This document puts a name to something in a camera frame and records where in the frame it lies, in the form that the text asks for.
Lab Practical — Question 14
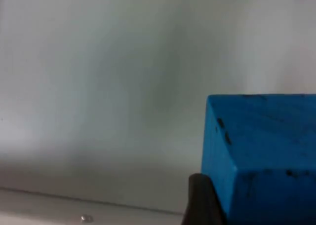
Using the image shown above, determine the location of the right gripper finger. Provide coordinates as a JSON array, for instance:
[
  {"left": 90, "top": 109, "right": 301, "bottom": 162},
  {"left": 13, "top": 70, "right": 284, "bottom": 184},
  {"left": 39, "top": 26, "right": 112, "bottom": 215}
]
[{"left": 181, "top": 173, "right": 229, "bottom": 225}]

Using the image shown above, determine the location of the blue cube block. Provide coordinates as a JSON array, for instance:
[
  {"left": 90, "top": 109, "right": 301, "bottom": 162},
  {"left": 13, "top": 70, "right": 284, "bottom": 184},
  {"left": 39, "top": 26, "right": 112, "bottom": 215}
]
[{"left": 200, "top": 93, "right": 316, "bottom": 225}]

